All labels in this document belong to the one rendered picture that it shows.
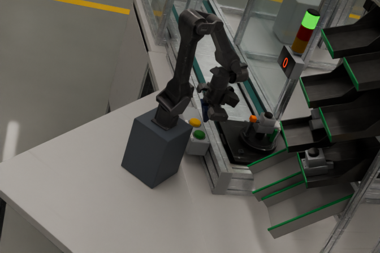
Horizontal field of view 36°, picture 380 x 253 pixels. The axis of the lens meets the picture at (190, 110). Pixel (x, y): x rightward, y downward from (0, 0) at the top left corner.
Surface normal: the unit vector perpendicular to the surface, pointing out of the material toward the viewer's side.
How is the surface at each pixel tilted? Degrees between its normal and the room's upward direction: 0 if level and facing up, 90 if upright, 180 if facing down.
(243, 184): 90
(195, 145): 90
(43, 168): 0
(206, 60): 0
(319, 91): 25
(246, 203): 0
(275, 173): 45
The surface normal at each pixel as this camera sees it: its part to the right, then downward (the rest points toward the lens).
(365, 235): 0.28, -0.80
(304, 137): -0.15, -0.81
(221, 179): 0.21, 0.59
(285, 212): -0.48, -0.71
